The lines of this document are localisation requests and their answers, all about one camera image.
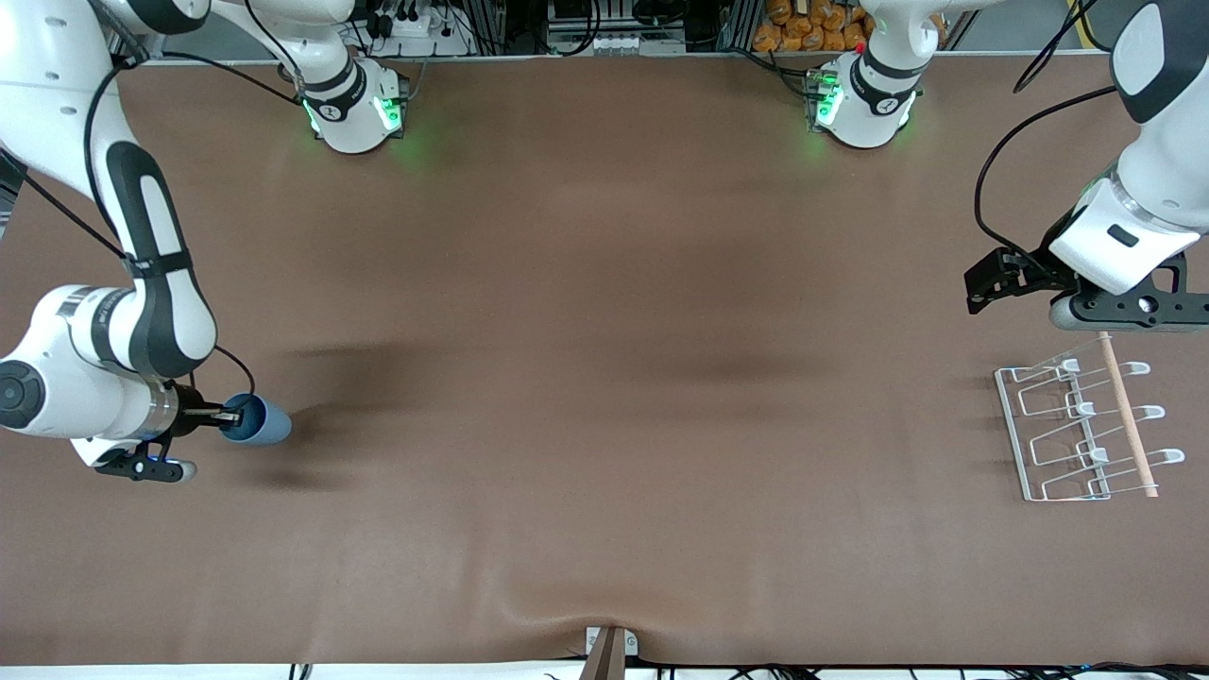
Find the blue plastic cup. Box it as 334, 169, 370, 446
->
220, 394, 293, 447

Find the orange snack packets pile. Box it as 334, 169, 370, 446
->
753, 0, 875, 53

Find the white power strip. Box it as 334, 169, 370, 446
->
373, 8, 473, 58

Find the white terminal block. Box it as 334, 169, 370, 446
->
590, 33, 662, 56

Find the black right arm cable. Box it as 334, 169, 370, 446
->
19, 0, 308, 412

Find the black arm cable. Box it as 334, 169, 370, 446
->
973, 0, 1120, 261
19, 0, 308, 412

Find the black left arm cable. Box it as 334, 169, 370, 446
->
973, 0, 1120, 261

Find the white wire rack, wooden rod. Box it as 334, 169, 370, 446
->
994, 331, 1186, 502

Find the aluminium frame post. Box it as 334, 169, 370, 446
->
718, 0, 762, 53
472, 0, 516, 56

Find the table edge clamp bracket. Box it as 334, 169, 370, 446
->
578, 625, 639, 680

